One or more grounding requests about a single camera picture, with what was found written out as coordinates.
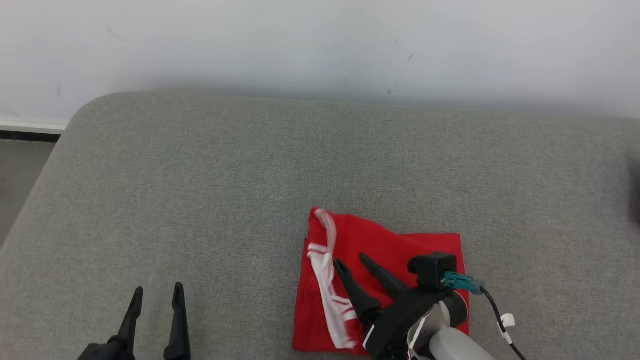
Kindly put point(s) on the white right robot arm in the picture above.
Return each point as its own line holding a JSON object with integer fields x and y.
{"x": 450, "y": 345}

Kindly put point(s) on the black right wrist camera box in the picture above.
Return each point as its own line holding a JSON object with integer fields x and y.
{"x": 435, "y": 270}

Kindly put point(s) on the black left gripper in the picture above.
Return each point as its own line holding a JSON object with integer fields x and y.
{"x": 107, "y": 352}

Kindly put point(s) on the red white basketball jersey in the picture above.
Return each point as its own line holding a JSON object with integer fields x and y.
{"x": 380, "y": 240}

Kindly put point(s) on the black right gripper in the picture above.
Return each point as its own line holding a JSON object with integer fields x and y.
{"x": 400, "y": 320}

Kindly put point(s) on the white wall baseboard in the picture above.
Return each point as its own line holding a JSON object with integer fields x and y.
{"x": 30, "y": 127}

